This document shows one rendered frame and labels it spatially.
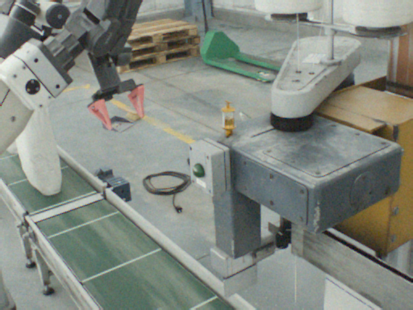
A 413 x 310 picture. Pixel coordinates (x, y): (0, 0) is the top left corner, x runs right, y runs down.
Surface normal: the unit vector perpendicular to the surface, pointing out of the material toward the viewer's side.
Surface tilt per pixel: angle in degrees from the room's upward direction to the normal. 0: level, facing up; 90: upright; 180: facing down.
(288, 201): 90
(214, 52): 75
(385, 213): 90
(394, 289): 90
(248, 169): 90
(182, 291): 0
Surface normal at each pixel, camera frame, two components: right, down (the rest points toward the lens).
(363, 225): -0.84, 0.25
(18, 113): 0.54, 0.25
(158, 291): -0.08, -0.93
